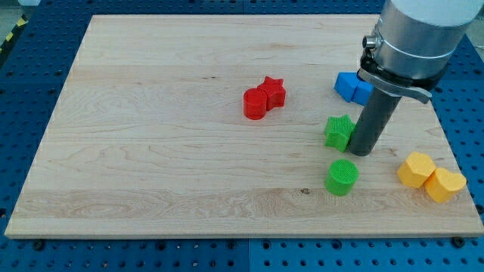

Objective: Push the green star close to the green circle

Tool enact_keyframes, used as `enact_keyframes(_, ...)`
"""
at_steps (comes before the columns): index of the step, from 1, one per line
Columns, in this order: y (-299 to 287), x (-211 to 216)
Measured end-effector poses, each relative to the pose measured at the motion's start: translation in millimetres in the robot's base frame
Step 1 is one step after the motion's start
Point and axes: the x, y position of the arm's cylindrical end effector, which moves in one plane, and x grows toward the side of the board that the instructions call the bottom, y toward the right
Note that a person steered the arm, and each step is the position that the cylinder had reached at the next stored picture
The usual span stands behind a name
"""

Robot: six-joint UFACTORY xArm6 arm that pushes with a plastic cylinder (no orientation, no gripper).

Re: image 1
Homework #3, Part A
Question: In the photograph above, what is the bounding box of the green star block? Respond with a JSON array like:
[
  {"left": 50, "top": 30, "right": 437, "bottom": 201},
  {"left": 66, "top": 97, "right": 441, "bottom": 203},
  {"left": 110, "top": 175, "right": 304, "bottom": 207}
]
[{"left": 324, "top": 115, "right": 355, "bottom": 153}]

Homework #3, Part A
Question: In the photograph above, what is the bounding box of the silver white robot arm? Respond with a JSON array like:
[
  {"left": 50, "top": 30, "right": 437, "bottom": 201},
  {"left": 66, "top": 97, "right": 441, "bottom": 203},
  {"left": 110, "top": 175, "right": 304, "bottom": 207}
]
[{"left": 358, "top": 0, "right": 483, "bottom": 104}]

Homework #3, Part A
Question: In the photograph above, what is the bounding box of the red star block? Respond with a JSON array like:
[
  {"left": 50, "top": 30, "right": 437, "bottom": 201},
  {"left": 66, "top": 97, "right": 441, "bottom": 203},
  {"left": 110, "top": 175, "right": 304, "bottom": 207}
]
[{"left": 258, "top": 76, "right": 286, "bottom": 111}]

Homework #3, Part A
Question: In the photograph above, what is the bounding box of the red cylinder block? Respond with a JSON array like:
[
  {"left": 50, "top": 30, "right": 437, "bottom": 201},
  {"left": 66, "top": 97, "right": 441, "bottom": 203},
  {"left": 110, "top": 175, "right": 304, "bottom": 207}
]
[{"left": 243, "top": 88, "right": 267, "bottom": 120}]

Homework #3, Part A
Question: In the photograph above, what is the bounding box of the wooden board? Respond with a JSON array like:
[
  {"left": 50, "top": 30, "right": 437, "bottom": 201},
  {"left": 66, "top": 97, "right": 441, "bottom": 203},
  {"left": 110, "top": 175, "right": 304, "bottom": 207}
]
[{"left": 5, "top": 15, "right": 483, "bottom": 239}]

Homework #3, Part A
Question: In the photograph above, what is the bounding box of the green cylinder block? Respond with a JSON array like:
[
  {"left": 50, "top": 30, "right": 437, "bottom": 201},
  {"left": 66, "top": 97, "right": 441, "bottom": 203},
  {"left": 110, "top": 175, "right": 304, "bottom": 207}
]
[{"left": 324, "top": 159, "right": 359, "bottom": 196}]

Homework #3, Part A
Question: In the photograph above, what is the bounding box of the blue block left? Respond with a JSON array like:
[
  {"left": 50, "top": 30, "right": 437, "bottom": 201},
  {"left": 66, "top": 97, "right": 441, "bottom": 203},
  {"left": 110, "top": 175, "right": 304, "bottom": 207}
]
[{"left": 334, "top": 72, "right": 360, "bottom": 103}]

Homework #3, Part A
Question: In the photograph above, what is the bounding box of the blue block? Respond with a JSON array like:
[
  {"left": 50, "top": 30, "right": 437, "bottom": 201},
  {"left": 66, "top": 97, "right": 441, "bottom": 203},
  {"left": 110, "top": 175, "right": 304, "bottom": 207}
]
[
  {"left": 334, "top": 72, "right": 360, "bottom": 103},
  {"left": 352, "top": 81, "right": 374, "bottom": 106}
]

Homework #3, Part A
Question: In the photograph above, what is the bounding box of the blue block right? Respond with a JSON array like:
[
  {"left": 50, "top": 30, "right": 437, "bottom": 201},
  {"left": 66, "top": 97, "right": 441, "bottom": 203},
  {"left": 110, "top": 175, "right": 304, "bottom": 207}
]
[{"left": 352, "top": 81, "right": 374, "bottom": 106}]

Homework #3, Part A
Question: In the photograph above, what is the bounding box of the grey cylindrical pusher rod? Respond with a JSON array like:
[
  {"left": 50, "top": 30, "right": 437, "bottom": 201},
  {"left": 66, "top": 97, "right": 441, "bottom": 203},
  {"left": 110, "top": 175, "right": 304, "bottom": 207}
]
[{"left": 347, "top": 88, "right": 402, "bottom": 156}]

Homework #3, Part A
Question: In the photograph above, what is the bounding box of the yellow hexagon block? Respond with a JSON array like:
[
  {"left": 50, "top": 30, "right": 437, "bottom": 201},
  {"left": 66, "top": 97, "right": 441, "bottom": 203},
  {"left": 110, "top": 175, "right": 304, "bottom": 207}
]
[{"left": 396, "top": 151, "right": 436, "bottom": 188}]

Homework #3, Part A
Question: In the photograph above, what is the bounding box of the yellow heart block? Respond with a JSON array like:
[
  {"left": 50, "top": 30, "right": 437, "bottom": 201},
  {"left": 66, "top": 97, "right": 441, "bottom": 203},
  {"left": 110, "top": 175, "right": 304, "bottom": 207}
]
[{"left": 424, "top": 168, "right": 467, "bottom": 203}]

